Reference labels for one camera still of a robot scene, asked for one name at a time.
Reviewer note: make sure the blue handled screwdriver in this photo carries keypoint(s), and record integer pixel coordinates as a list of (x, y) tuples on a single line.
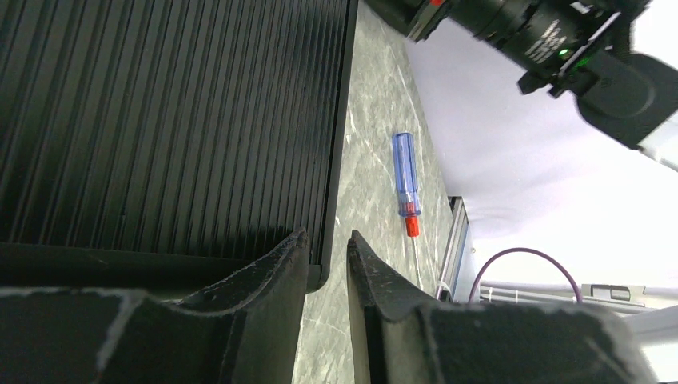
[(405, 170)]

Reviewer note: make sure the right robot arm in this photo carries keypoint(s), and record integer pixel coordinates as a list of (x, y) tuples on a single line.
[(580, 47)]

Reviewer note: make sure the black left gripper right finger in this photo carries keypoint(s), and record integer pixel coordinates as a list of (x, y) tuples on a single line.
[(400, 334)]

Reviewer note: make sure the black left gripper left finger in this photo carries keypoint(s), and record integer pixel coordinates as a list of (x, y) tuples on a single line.
[(243, 329)]

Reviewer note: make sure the black poker set case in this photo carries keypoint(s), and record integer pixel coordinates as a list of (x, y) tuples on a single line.
[(166, 144)]

